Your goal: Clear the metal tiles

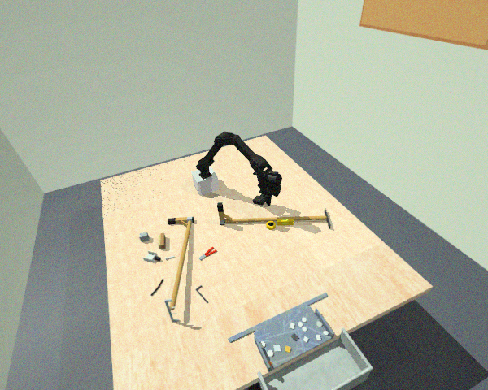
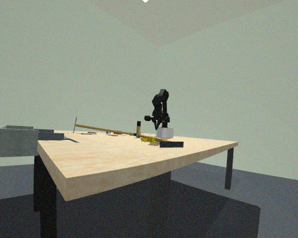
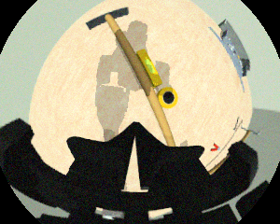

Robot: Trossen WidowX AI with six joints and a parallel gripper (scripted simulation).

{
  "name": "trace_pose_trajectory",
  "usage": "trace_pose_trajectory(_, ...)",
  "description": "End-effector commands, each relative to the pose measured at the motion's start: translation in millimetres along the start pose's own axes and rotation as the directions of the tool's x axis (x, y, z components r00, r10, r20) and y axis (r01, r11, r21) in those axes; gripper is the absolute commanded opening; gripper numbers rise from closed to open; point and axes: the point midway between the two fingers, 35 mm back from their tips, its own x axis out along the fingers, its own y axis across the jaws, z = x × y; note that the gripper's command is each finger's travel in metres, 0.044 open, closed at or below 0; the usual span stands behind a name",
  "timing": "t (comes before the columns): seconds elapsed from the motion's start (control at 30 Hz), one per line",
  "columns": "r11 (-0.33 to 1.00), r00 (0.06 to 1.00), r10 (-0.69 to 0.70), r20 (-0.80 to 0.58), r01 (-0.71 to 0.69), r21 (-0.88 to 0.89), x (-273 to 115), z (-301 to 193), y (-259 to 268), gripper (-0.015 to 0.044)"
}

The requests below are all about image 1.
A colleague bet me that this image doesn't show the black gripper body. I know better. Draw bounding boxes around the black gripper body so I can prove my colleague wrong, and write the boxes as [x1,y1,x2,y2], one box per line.
[253,183,269,205]

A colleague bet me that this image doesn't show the red-handled pliers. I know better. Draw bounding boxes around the red-handled pliers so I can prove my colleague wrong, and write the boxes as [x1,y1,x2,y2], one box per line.
[199,247,217,260]

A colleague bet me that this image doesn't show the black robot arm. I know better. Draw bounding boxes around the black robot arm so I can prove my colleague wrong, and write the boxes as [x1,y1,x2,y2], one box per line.
[196,132,282,197]

